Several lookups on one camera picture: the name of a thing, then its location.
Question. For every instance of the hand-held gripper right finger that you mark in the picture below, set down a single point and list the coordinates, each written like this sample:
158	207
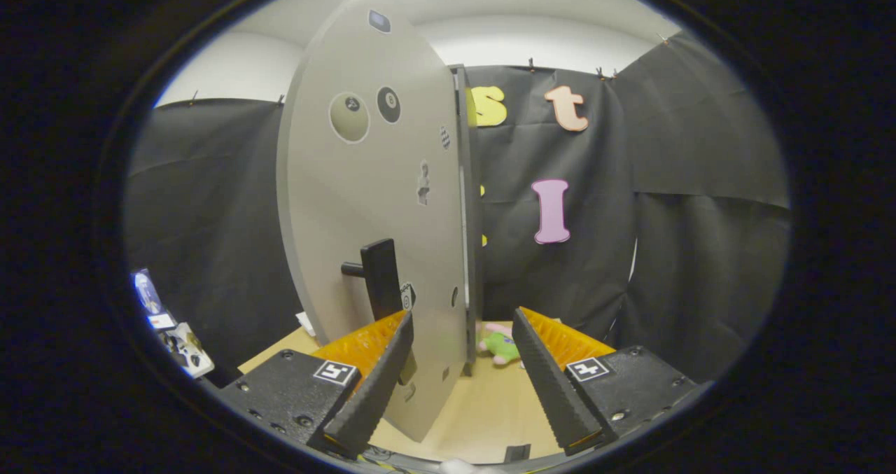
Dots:
549	390

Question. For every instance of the dark grey shoe cabinet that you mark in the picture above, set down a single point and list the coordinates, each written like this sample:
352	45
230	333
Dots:
472	278

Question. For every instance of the light grey shoe cabinet door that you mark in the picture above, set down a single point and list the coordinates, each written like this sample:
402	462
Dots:
350	208

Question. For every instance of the green and pink plush toy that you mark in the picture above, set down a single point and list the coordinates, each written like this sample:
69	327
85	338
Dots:
500	348

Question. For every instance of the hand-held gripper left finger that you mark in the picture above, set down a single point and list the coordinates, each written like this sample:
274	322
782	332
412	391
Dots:
374	390

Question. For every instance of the black backdrop cloth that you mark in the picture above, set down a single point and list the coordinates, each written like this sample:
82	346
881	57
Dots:
686	264

